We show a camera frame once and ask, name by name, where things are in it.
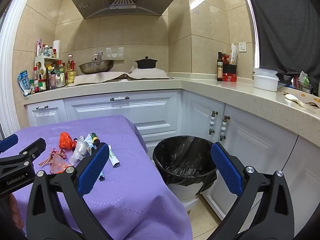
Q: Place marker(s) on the white wall socket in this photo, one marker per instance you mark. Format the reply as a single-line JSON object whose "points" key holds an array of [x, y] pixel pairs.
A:
{"points": [[242, 47]]}

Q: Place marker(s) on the orange plastic bag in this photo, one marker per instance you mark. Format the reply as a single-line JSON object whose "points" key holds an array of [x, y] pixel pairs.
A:
{"points": [[65, 140]]}

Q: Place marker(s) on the clear plastic bag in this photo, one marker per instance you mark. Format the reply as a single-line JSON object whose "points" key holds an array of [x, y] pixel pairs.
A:
{"points": [[78, 150]]}

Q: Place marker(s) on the red checkered ribbon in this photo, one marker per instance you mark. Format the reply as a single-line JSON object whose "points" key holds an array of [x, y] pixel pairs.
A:
{"points": [[60, 153]]}

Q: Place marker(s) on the white tube with green print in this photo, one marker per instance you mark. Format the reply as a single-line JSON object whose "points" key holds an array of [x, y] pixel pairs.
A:
{"points": [[113, 158]]}

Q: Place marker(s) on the white plastic lidded container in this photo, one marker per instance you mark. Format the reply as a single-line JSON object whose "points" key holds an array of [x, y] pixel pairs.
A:
{"points": [[265, 80]]}

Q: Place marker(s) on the steel wok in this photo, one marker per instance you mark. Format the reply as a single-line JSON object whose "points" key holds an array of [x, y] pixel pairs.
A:
{"points": [[96, 67]]}

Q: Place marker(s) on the white and yellow packet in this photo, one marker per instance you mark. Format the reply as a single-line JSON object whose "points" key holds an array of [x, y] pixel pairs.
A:
{"points": [[233, 53]]}

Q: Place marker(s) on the trash bin with black liner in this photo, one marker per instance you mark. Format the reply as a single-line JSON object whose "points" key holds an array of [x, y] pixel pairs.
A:
{"points": [[185, 157]]}

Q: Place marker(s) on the green bottle with yellow band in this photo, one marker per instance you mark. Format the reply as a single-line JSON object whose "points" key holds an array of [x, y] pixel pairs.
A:
{"points": [[95, 138]]}

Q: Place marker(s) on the red box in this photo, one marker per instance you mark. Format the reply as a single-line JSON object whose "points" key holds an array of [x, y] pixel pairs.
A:
{"points": [[229, 77]]}

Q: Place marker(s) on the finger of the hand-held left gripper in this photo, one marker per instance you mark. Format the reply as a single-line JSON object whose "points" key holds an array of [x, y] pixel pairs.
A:
{"points": [[7, 143], [30, 152]]}

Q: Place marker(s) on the white wall rack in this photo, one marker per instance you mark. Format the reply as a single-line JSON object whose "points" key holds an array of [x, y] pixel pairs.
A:
{"points": [[115, 55]]}

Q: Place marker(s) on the purple patterned tablecloth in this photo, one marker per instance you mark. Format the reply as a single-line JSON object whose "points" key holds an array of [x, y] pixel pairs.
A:
{"points": [[130, 180]]}

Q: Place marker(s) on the white paper sheet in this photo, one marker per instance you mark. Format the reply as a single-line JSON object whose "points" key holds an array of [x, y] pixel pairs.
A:
{"points": [[150, 73]]}

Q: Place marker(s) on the black pot with lid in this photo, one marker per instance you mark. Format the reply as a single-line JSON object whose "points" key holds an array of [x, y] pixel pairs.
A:
{"points": [[146, 63]]}

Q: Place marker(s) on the white paper towel roll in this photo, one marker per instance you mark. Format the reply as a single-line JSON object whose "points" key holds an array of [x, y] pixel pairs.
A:
{"points": [[56, 47]]}

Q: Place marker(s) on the wide white drawer front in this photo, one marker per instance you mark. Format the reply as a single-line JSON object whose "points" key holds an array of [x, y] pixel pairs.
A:
{"points": [[120, 110]]}

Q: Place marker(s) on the white ceramic spoon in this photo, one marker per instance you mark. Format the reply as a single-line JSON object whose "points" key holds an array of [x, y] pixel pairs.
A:
{"points": [[295, 100]]}

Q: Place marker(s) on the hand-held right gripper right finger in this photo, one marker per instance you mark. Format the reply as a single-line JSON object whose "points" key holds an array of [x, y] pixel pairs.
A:
{"points": [[226, 170]]}

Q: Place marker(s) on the clear box with green packets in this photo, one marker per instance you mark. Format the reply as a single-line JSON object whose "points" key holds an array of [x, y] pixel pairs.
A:
{"points": [[303, 81]]}

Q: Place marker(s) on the black container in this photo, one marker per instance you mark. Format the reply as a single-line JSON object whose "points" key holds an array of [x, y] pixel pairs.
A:
{"points": [[230, 68]]}

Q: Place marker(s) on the dark glass bottle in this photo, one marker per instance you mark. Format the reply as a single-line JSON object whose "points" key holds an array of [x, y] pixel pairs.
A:
{"points": [[219, 70]]}

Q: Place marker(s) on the dark curtain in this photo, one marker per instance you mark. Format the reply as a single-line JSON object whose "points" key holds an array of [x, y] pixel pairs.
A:
{"points": [[282, 25]]}

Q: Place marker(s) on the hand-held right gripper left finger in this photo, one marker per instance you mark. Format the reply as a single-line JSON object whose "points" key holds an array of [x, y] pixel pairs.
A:
{"points": [[92, 170]]}

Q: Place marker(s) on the cluster of condiment bottles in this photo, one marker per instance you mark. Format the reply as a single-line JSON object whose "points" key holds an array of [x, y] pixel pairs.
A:
{"points": [[70, 76]]}

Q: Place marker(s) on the cream spice rack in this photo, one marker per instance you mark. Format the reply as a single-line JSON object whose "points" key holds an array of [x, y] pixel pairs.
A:
{"points": [[47, 60]]}

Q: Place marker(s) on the narrow white cabinet door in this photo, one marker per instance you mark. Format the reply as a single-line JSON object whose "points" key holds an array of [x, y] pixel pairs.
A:
{"points": [[45, 116]]}

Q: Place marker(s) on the white door frame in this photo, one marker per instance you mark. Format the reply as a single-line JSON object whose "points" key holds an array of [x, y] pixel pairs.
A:
{"points": [[8, 85]]}

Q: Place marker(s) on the blue snack bag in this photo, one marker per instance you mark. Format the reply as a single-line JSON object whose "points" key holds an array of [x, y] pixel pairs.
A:
{"points": [[23, 82]]}

